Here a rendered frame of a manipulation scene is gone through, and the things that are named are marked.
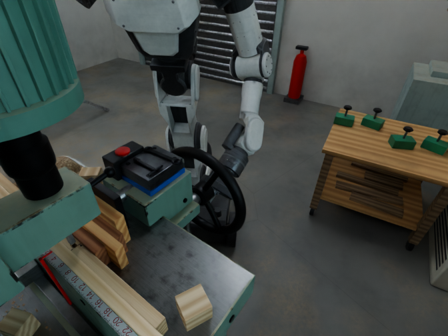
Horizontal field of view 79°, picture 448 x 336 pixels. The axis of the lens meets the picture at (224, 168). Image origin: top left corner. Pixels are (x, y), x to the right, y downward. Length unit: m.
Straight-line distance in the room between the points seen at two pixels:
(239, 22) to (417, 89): 1.65
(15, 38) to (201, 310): 0.39
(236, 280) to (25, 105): 0.39
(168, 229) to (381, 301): 1.32
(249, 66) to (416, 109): 1.64
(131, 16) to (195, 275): 0.71
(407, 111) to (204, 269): 2.08
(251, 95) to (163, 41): 0.32
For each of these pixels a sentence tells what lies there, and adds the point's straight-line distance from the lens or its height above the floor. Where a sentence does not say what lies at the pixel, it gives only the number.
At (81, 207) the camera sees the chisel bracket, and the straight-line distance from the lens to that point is 0.47.
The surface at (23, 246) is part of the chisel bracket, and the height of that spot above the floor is 1.03.
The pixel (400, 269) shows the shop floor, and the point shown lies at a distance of 1.87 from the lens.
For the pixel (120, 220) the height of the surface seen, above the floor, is 0.96.
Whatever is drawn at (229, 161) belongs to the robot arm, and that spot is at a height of 0.81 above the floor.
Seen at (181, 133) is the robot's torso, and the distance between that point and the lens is 1.30.
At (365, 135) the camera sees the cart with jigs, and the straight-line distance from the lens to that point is 1.80.
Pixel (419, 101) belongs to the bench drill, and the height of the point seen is 0.57.
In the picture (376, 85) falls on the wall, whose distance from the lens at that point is 3.31.
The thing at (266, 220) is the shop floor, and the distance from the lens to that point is 1.81.
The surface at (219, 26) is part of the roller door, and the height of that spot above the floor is 0.67.
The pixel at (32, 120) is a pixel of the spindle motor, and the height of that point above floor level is 1.21.
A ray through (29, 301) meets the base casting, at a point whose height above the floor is 0.80.
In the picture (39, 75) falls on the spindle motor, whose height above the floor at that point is 1.25.
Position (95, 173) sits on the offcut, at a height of 0.94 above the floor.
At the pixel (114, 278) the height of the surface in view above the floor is 0.94.
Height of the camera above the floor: 1.34
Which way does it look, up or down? 38 degrees down
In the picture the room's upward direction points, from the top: 1 degrees clockwise
